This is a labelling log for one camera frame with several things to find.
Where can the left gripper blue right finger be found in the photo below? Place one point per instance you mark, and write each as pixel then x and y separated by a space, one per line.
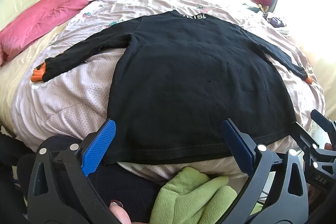
pixel 241 146

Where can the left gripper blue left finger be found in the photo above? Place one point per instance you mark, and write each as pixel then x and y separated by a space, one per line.
pixel 94 152

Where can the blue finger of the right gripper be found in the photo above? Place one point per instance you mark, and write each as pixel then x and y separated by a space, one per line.
pixel 303 139
pixel 324 123

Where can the black long-sleeve shirt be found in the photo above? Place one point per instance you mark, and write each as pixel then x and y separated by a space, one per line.
pixel 179 78

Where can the left hand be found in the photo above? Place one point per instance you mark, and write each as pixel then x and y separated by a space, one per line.
pixel 118 211

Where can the green fleece sleeve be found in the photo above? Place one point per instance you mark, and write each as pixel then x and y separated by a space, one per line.
pixel 194 197

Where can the cream bed sheet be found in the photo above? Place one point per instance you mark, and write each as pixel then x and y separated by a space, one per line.
pixel 13 71

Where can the pink blanket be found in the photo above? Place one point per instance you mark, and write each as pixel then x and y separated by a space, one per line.
pixel 35 22

